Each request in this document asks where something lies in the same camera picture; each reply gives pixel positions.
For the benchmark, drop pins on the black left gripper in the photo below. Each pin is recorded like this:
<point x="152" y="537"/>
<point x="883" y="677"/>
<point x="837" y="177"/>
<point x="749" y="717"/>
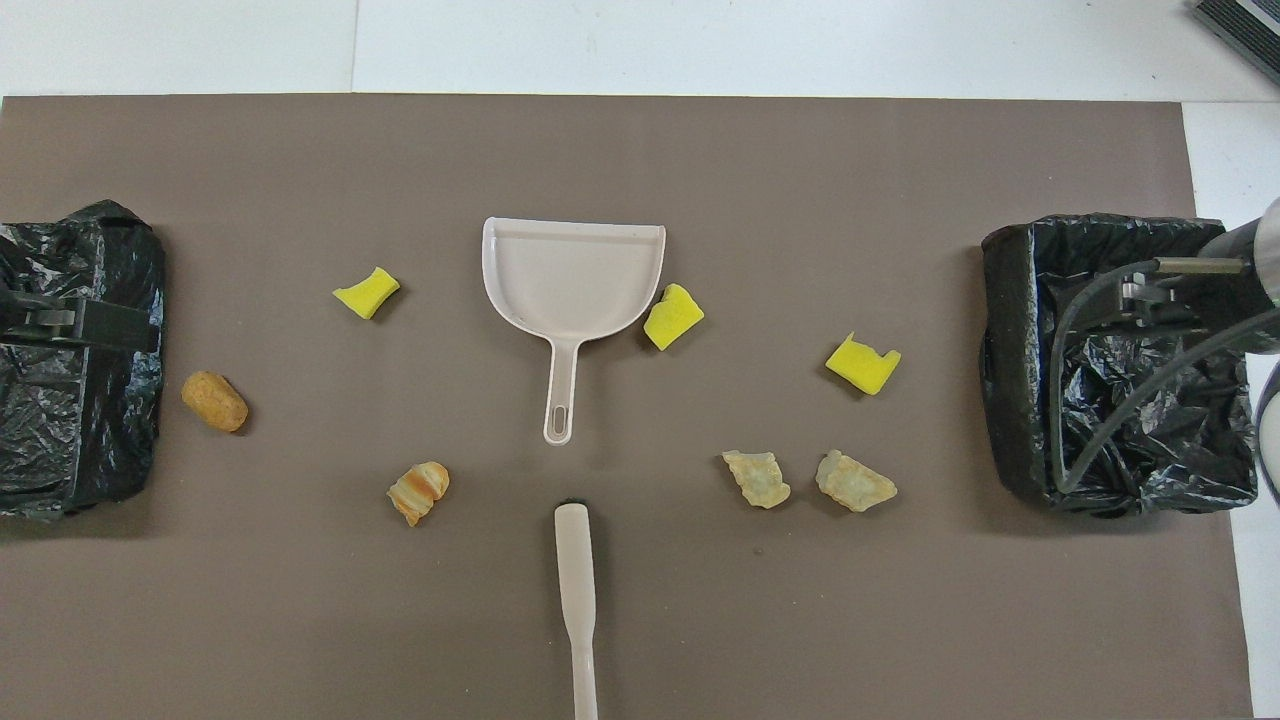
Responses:
<point x="10" y="318"/>

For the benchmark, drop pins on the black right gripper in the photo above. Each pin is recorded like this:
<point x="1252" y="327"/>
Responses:
<point x="1235" y="310"/>

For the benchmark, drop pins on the brown fried croquette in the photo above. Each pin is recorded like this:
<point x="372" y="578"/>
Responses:
<point x="214" y="401"/>

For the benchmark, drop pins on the yellow sponge piece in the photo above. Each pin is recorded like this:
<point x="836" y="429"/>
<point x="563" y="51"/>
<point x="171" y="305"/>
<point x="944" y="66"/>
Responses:
<point x="672" y="318"/>
<point x="366" y="294"/>
<point x="862" y="366"/>

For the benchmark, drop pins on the striped croissant bread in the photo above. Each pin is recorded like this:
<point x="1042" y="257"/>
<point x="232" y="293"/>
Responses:
<point x="418" y="492"/>

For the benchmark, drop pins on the pale fried dumpling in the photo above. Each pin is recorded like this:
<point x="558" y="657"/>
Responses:
<point x="758" y="480"/>
<point x="855" y="483"/>

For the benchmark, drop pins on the beige plastic dustpan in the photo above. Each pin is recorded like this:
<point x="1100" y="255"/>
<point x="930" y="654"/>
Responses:
<point x="570" y="275"/>

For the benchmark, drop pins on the beige brush black bristles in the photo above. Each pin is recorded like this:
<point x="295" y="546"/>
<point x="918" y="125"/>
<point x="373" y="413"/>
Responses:
<point x="575" y="560"/>

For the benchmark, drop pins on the black bag lined bin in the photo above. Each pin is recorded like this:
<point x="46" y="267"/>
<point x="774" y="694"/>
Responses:
<point x="110" y="430"/>
<point x="1180" y="460"/>

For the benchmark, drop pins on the dark ribbed device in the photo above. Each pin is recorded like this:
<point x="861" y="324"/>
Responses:
<point x="1250" y="25"/>

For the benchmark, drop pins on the brown paper table mat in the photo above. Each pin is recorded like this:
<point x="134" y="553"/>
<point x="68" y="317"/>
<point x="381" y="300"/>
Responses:
<point x="640" y="160"/>

